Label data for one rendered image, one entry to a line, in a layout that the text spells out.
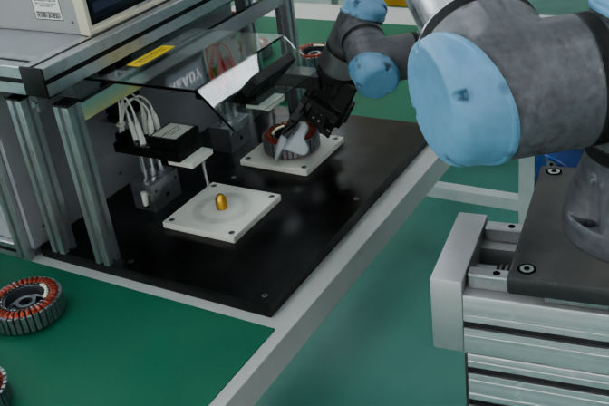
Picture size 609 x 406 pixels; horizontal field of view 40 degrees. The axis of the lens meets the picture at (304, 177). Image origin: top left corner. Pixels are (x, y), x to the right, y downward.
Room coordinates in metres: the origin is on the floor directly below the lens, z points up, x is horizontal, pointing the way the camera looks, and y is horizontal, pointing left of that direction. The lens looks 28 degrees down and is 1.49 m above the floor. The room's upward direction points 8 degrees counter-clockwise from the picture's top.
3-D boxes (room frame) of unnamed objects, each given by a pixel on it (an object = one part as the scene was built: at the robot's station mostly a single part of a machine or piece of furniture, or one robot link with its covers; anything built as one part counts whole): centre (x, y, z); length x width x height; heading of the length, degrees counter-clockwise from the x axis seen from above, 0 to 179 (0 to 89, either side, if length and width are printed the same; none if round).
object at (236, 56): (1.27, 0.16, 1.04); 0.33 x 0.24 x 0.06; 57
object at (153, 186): (1.35, 0.27, 0.80); 0.08 x 0.05 x 0.06; 147
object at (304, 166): (1.47, 0.02, 0.78); 0.15 x 0.15 x 0.01; 57
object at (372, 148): (1.38, 0.10, 0.76); 0.64 x 0.47 x 0.02; 147
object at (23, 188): (1.51, 0.29, 0.92); 0.66 x 0.01 x 0.30; 147
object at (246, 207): (1.27, 0.15, 0.78); 0.15 x 0.15 x 0.01; 57
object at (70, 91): (1.29, 0.35, 1.05); 0.06 x 0.04 x 0.04; 147
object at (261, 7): (1.43, 0.17, 1.03); 0.62 x 0.01 x 0.03; 147
